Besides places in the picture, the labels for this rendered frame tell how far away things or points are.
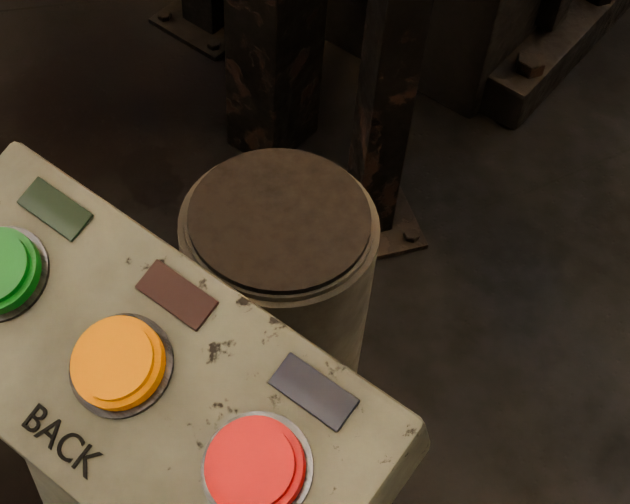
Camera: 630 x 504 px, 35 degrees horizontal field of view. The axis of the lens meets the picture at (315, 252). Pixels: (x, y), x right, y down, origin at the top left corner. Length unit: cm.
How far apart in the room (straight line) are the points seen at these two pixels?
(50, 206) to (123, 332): 8
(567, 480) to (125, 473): 75
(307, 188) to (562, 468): 60
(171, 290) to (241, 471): 9
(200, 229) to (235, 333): 16
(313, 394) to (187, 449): 6
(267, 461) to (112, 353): 8
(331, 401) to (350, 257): 17
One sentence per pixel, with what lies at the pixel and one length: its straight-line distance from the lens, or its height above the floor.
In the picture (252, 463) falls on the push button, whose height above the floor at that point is 61.
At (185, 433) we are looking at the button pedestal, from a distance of 42.
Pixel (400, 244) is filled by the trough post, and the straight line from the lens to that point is 123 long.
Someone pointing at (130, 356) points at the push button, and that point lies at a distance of 42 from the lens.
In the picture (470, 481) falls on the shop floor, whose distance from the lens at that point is 109.
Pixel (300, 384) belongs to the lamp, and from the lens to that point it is 41.
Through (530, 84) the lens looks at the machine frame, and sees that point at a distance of 137.
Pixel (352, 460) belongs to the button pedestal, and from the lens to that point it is 40.
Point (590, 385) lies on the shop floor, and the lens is 118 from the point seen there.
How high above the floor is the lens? 97
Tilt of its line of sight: 53 degrees down
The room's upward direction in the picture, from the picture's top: 5 degrees clockwise
